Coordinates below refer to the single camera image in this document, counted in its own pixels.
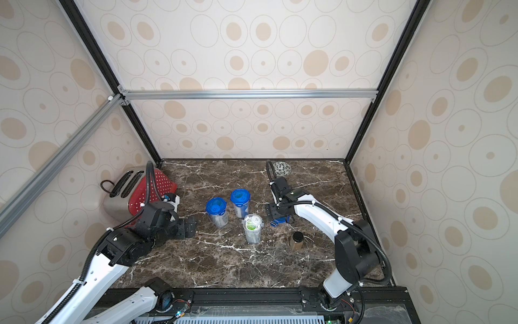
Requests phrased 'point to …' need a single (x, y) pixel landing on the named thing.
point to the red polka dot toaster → (133, 189)
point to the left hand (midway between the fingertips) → (193, 220)
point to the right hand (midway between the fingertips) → (285, 209)
